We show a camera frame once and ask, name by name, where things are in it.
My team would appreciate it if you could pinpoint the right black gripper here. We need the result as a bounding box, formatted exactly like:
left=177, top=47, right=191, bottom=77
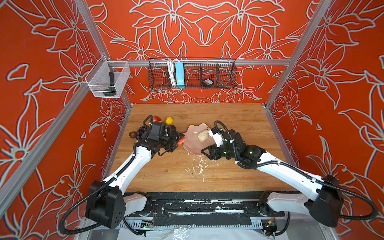
left=199, top=142, right=240, bottom=161

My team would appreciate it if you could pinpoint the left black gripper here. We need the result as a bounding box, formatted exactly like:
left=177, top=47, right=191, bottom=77
left=158, top=128, right=184, bottom=152

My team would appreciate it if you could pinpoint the red wrinkled strawberry fruit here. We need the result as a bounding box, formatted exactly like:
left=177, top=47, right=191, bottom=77
left=177, top=138, right=185, bottom=146

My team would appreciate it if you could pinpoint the beige garlic-like fruit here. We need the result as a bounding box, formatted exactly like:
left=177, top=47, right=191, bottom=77
left=198, top=130, right=210, bottom=143

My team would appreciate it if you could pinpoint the pink scalloped fruit bowl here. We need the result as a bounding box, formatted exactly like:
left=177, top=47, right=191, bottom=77
left=184, top=124, right=215, bottom=156

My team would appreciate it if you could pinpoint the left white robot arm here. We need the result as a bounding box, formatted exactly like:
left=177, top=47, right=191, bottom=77
left=85, top=122, right=185, bottom=229

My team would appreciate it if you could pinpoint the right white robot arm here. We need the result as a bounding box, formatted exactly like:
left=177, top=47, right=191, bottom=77
left=201, top=128, right=343, bottom=228

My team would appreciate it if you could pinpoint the small yellow lemon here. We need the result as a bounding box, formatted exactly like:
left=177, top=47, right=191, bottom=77
left=166, top=117, right=173, bottom=125

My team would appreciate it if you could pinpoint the black grape bunch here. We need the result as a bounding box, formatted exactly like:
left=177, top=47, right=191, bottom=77
left=136, top=126, right=149, bottom=140

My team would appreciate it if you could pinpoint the brown kiwi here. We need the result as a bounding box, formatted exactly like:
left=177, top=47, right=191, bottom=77
left=129, top=131, right=138, bottom=139

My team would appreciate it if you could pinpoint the light blue box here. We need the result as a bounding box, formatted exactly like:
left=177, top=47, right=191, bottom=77
left=175, top=62, right=185, bottom=89

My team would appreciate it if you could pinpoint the dark green brush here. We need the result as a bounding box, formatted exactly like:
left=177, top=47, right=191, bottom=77
left=103, top=72, right=117, bottom=97

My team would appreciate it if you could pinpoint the black round puck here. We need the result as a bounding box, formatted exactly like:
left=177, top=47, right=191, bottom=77
left=202, top=79, right=215, bottom=89

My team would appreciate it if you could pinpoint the clear plastic bin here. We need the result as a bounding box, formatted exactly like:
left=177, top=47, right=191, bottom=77
left=85, top=56, right=131, bottom=99

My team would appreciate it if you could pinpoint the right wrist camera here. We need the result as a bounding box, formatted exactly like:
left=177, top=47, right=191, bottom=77
left=209, top=127, right=224, bottom=147

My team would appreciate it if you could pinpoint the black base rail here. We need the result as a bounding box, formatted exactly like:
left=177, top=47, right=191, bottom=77
left=127, top=191, right=287, bottom=230

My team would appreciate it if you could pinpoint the white coiled cable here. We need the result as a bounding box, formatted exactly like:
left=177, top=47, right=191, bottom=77
left=166, top=59, right=177, bottom=87

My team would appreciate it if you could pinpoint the black wire basket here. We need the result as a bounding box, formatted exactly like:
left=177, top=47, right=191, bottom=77
left=148, top=57, right=239, bottom=90

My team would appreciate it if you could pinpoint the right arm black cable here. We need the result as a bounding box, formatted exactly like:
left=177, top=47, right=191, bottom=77
left=214, top=120, right=379, bottom=221

